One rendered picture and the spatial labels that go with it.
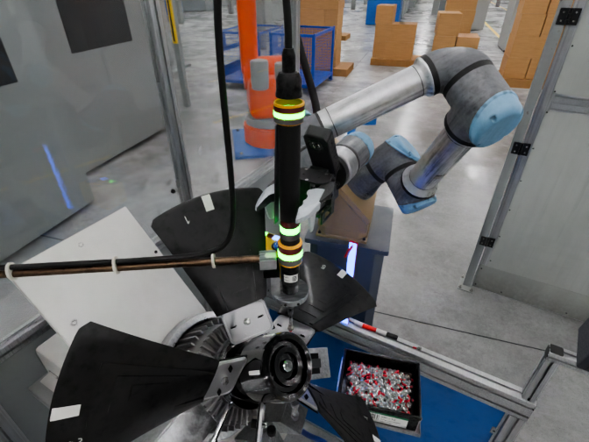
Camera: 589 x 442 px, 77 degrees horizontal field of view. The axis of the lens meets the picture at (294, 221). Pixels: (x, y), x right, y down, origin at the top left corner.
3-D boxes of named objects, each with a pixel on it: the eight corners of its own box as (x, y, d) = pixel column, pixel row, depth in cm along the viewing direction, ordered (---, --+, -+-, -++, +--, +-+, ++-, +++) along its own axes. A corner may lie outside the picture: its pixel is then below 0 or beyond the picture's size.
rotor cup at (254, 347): (203, 388, 67) (244, 388, 59) (235, 318, 77) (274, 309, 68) (260, 422, 73) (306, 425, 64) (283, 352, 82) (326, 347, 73)
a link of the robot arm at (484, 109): (409, 174, 131) (504, 53, 80) (429, 211, 126) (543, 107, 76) (379, 184, 128) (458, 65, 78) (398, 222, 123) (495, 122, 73)
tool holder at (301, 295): (262, 309, 68) (259, 268, 62) (261, 282, 74) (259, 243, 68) (310, 306, 69) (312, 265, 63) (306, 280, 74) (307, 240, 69)
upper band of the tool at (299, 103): (274, 128, 51) (273, 106, 49) (273, 117, 54) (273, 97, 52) (306, 126, 51) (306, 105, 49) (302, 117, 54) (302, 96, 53)
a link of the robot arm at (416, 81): (472, 14, 82) (274, 112, 88) (499, 51, 78) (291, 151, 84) (463, 49, 93) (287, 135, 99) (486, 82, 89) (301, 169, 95)
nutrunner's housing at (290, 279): (280, 310, 71) (273, 51, 45) (280, 295, 74) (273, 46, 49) (301, 309, 71) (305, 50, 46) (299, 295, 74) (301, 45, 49)
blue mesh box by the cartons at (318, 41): (268, 90, 690) (266, 31, 636) (292, 75, 788) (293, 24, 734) (313, 94, 664) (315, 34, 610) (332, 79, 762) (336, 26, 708)
